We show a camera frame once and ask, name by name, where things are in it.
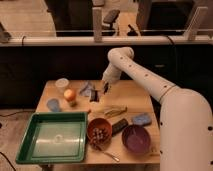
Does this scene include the green plastic tray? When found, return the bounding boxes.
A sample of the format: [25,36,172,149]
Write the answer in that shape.
[16,112,87,164]

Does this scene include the wooden table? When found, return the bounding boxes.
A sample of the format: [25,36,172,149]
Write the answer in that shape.
[36,80,160,165]

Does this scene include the metal spoon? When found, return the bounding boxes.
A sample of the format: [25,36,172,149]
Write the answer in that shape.
[91,144,120,162]

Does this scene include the crumpled blue cloth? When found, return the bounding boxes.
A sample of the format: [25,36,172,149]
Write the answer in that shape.
[79,81,95,97]

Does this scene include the clear plastic cup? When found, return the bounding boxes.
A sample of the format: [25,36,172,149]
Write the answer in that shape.
[55,78,69,93]

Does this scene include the white horizontal rail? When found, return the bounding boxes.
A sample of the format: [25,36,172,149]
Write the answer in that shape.
[0,35,213,47]

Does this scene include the black office chair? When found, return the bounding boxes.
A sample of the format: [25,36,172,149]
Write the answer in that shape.
[103,9,120,30]

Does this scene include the light blue lid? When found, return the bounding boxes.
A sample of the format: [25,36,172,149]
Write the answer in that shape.
[47,98,61,112]

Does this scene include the orange bowl with beads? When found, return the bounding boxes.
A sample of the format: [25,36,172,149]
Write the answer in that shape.
[87,118,112,144]

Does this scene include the blue sponge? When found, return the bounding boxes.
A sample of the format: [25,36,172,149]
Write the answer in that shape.
[132,113,152,126]

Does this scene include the black rectangular block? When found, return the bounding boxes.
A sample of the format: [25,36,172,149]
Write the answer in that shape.
[112,118,128,136]

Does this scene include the purple bowl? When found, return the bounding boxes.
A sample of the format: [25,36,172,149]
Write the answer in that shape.
[122,125,151,155]

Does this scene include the orange apple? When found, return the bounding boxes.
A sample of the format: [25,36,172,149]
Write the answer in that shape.
[64,89,76,102]

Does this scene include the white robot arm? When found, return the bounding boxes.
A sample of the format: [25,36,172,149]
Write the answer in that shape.
[102,47,213,171]

